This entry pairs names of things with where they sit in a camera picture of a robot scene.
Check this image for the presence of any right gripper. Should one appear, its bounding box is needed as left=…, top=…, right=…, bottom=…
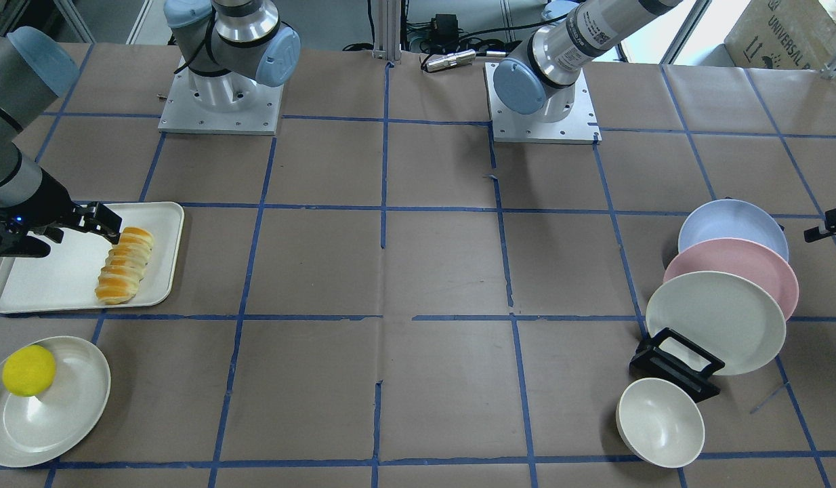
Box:
left=0, top=170, right=123, bottom=258

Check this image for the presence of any bread loaf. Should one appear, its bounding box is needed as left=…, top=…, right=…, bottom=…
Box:
left=95, top=226, right=154, bottom=305

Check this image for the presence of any blue plate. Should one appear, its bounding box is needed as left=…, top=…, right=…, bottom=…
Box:
left=677, top=199, right=790, bottom=261

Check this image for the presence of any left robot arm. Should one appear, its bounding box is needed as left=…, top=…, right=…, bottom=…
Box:
left=493, top=1, right=836, bottom=222

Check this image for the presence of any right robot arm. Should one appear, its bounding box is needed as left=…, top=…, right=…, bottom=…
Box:
left=0, top=1, right=301, bottom=258

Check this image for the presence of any pink plate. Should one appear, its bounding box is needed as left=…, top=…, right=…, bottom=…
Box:
left=663, top=237, right=799, bottom=319

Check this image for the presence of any cream plate in rack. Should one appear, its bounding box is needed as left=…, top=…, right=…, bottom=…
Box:
left=645, top=271, right=787, bottom=375

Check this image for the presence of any cream plate with lemon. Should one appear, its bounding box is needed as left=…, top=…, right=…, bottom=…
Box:
left=0, top=336, right=111, bottom=468

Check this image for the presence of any cream tray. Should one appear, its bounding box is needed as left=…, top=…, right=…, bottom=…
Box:
left=0, top=203, right=184, bottom=313

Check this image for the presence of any yellow lemon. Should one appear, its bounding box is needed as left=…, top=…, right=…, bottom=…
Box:
left=2, top=345, right=56, bottom=397

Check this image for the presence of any cardboard box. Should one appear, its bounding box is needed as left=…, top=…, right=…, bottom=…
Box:
left=724, top=1, right=836, bottom=69

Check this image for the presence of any black dish rack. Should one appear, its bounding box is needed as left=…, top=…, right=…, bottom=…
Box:
left=629, top=327, right=726, bottom=403

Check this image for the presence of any cream bowl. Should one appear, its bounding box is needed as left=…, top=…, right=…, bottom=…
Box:
left=615, top=378, right=706, bottom=468

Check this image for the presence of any silver cylinder tool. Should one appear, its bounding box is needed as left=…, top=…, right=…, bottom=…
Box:
left=423, top=49, right=477, bottom=73

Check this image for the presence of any black power adapter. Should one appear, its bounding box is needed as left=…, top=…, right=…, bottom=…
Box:
left=430, top=14, right=459, bottom=44

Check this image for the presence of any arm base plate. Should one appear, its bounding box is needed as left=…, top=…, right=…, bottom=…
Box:
left=485, top=62, right=603, bottom=144
left=158, top=68, right=284, bottom=136

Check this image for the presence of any aluminium frame post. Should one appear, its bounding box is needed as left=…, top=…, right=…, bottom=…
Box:
left=368, top=1, right=408, bottom=65

